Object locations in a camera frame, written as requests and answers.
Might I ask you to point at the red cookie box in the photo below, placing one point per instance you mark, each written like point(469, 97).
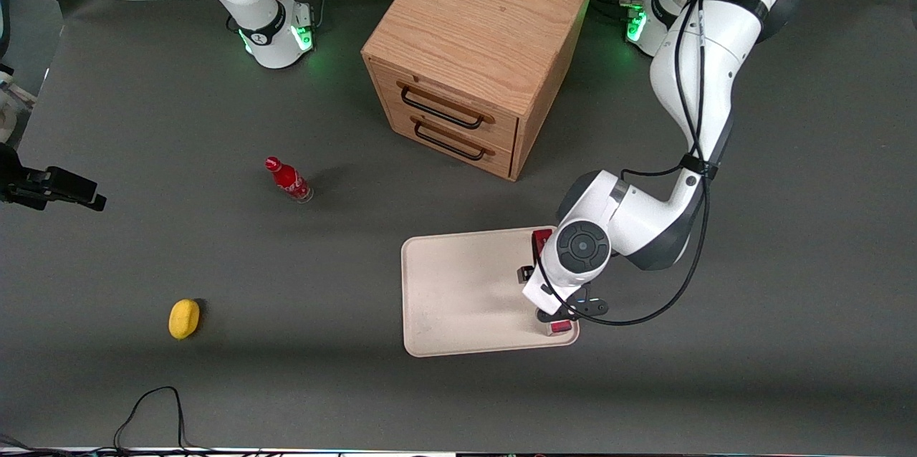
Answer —
point(561, 326)

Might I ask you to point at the yellow lemon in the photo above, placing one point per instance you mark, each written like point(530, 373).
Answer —
point(184, 319)

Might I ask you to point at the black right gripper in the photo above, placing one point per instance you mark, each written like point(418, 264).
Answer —
point(29, 185)

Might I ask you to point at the wooden drawer front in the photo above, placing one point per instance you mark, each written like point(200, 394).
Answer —
point(501, 131)
point(401, 120)

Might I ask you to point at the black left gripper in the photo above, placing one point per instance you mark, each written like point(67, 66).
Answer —
point(535, 250)

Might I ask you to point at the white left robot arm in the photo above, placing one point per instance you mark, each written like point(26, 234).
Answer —
point(709, 63)

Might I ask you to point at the red soda bottle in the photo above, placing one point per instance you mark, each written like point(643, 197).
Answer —
point(289, 181)

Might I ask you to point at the wooden drawer cabinet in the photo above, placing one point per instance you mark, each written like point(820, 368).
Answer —
point(480, 20)

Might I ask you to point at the white rectangular tray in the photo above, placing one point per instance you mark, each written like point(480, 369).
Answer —
point(458, 292)

